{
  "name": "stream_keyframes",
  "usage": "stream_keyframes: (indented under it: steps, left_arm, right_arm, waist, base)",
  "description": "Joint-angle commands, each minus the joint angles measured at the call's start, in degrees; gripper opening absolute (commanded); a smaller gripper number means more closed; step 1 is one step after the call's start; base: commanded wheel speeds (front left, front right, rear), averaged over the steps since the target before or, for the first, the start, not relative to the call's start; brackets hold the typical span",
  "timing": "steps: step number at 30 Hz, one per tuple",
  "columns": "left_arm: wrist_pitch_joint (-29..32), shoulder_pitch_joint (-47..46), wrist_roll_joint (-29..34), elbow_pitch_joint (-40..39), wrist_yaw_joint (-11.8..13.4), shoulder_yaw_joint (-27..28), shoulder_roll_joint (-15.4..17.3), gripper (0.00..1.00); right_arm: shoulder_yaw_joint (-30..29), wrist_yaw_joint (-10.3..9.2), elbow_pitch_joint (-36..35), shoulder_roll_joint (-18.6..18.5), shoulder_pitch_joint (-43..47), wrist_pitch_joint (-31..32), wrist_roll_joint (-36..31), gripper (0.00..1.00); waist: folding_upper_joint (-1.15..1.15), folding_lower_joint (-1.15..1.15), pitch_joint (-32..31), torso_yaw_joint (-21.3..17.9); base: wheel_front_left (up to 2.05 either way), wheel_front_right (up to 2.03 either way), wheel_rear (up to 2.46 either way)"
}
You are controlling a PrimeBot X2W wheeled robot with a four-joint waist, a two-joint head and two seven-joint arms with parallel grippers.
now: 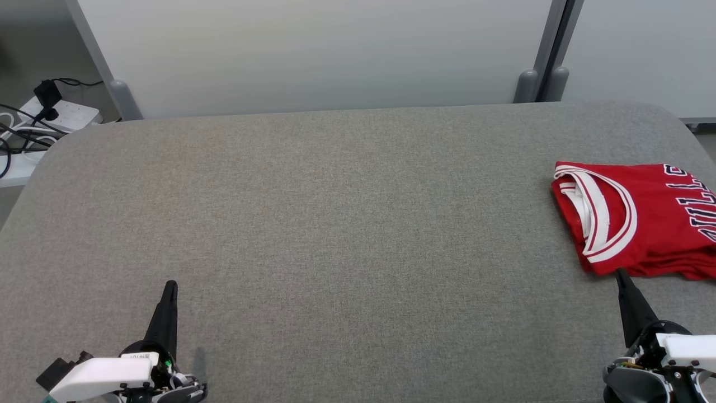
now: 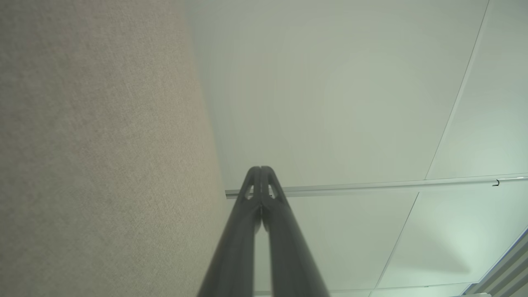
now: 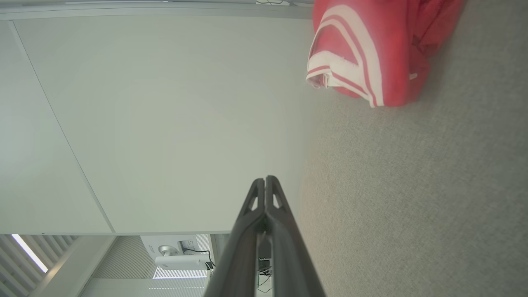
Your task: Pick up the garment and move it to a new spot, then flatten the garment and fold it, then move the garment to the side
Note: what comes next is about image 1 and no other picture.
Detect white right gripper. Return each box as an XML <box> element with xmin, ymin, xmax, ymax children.
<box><xmin>607</xmin><ymin>269</ymin><xmax>716</xmax><ymax>384</ymax></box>

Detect black power plug adapter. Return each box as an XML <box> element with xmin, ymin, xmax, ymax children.
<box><xmin>33</xmin><ymin>79</ymin><xmax>64</xmax><ymax>121</ymax></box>

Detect white partition panel grey frame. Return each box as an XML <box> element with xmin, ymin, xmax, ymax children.
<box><xmin>64</xmin><ymin>0</ymin><xmax>561</xmax><ymax>121</ymax></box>
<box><xmin>545</xmin><ymin>0</ymin><xmax>716</xmax><ymax>125</ymax></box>

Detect red shirt with white sleeves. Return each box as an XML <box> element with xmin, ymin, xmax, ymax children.
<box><xmin>550</xmin><ymin>161</ymin><xmax>716</xmax><ymax>281</ymax></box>

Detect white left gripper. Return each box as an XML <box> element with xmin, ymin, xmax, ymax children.
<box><xmin>49</xmin><ymin>280</ymin><xmax>209</xmax><ymax>403</ymax></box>

